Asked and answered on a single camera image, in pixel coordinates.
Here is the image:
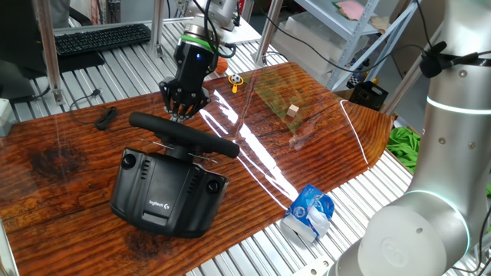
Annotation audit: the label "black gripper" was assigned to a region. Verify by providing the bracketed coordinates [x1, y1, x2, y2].
[159, 38, 218, 123]

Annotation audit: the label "black racing steering wheel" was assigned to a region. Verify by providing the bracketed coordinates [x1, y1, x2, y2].
[128, 110, 241, 164]

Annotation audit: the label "black steering wheel base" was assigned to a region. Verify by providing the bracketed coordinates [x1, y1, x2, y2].
[110, 147, 230, 239]

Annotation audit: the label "small orange toy basketball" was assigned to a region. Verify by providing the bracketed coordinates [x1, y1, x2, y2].
[214, 56, 229, 76]

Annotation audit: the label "white flat board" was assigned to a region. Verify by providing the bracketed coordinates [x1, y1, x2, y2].
[220, 17, 262, 45]

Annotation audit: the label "black keyboard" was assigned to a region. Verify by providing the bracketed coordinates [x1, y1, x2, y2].
[53, 22, 153, 58]

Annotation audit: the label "black desk pad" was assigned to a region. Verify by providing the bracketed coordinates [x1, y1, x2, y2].
[55, 49, 107, 74]

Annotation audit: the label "red white striped pole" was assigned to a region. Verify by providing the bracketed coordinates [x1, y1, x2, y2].
[90, 0, 101, 26]

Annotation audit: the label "wood grain table mat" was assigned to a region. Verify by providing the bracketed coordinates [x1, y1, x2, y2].
[0, 61, 397, 276]

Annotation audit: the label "translucent plastic boxes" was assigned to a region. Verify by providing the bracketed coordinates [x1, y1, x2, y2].
[275, 17, 369, 86]

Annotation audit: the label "grey office chair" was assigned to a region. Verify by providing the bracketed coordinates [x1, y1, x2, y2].
[49, 0, 93, 28]

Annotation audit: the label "blue tissue pack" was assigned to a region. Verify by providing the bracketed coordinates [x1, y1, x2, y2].
[279, 183, 335, 245]

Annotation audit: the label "checkered small board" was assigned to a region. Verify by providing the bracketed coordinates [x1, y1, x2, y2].
[346, 72, 364, 90]

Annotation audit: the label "black monitor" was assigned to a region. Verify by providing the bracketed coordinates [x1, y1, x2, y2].
[0, 0, 51, 101]

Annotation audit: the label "grey metal shelf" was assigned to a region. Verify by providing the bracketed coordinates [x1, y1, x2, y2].
[295, 0, 421, 92]

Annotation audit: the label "black plastic crate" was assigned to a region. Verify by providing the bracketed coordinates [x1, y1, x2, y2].
[348, 80, 389, 112]

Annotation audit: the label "pink cloth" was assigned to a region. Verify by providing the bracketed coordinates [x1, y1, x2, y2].
[331, 0, 365, 22]

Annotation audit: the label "beige crumpled paper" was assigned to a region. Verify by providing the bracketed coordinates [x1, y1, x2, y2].
[368, 15, 392, 35]

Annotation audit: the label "green cloth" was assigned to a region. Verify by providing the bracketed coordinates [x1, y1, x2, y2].
[385, 126, 491, 197]

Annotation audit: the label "yellow plastic ring holder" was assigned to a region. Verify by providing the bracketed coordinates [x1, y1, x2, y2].
[228, 73, 245, 94]

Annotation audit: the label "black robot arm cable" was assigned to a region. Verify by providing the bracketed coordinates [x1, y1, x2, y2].
[191, 0, 427, 74]

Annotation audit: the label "thin black wheel cable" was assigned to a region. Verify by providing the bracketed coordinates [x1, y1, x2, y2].
[68, 87, 119, 132]

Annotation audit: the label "aluminium frame strut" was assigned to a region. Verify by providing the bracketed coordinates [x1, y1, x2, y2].
[252, 0, 285, 67]
[0, 218, 20, 276]
[148, 0, 168, 58]
[32, 0, 67, 107]
[379, 15, 448, 116]

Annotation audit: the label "aluminium frame crossbar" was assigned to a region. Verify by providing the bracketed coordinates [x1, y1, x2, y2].
[53, 15, 195, 36]

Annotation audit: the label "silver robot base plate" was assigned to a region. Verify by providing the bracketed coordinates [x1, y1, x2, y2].
[291, 255, 337, 276]

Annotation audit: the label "black cable clamp strap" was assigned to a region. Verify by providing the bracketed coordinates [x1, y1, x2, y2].
[419, 41, 491, 79]

